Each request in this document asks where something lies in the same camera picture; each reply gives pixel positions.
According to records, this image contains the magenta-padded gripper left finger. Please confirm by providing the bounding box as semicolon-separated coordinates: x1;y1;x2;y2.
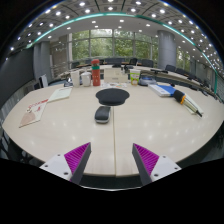
39;142;92;186

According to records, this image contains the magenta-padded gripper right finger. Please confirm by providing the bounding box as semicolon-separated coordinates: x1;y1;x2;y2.
131;142;183;186

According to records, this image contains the dark grey computer mouse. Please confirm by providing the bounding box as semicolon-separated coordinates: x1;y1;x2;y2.
94;105;112;124

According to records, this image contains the black round mouse pad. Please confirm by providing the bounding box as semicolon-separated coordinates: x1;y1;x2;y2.
95;88;131;107

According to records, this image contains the red white leaflet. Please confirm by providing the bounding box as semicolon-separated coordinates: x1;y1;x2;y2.
18;98;49;129

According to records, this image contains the white printed paper sheet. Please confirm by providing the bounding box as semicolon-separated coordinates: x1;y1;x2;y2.
47;86;73;103

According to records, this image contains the black microphone orange band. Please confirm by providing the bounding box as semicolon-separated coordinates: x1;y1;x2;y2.
172;89;204;118

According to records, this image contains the blue white book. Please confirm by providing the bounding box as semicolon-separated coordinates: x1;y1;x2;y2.
148;83;178;98

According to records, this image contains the white paper under microphone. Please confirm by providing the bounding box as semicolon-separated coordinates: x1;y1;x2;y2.
183;94;205;116

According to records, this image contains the white lidded mug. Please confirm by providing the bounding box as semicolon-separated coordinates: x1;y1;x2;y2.
80;71;92;87

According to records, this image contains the white paper cup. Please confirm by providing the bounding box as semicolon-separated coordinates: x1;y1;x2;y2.
70;69;81;88

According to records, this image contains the colourful sticker sheet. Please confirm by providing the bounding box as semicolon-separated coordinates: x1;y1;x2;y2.
100;82;128;90

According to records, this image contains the green white drink cup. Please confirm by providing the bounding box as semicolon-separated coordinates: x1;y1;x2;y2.
129;68;142;86

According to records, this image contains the red thermos bottle green band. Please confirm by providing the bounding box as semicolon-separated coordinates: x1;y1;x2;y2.
90;58;102;87

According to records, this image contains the cream desk organizer box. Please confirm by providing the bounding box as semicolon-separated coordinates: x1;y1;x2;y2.
103;67;129;84

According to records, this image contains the long curved conference desk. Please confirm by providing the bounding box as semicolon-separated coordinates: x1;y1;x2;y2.
63;64;218;96

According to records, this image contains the group of dark office chairs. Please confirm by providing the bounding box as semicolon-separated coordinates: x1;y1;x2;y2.
71;57;214;93

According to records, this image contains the group of ceiling lights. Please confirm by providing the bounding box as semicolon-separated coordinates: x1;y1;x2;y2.
9;0;224;73

